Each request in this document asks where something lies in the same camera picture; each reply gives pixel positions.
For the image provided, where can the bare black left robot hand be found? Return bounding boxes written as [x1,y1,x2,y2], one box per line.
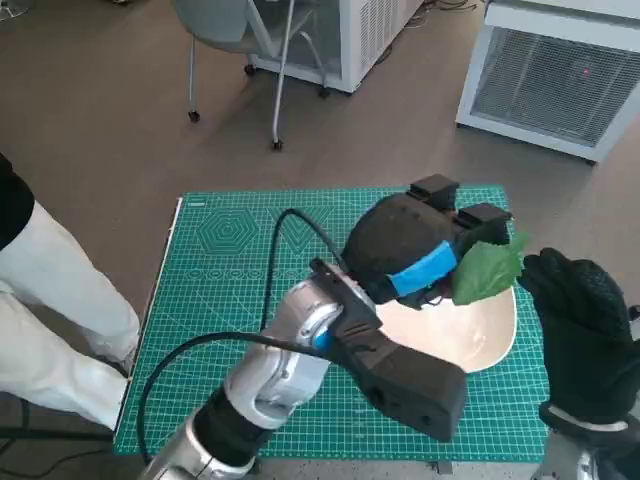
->
[342,173,515,311]

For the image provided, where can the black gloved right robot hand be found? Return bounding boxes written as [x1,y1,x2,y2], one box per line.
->
[517,247,640,427]

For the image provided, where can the red toy grapes with leaf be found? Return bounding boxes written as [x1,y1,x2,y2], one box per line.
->
[420,230,532,308]

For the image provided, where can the white square plate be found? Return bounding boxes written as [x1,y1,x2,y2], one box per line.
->
[372,285,519,375]

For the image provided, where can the green cutting mat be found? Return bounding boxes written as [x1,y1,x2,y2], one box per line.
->
[112,185,549,459]

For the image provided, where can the white mesh cabinet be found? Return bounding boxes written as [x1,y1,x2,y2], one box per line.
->
[453,0,640,164]
[243,0,427,97]

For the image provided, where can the grey office chair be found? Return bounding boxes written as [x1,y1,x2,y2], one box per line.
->
[170,0,332,152]

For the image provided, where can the person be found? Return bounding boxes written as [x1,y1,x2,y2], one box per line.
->
[0,149,142,432]

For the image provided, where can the silver chair base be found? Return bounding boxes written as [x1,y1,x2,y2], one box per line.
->
[0,0,37,22]

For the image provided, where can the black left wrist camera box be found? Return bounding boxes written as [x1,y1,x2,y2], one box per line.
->
[308,258,470,444]

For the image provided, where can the black floor cable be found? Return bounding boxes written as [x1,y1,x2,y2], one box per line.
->
[0,389,115,476]

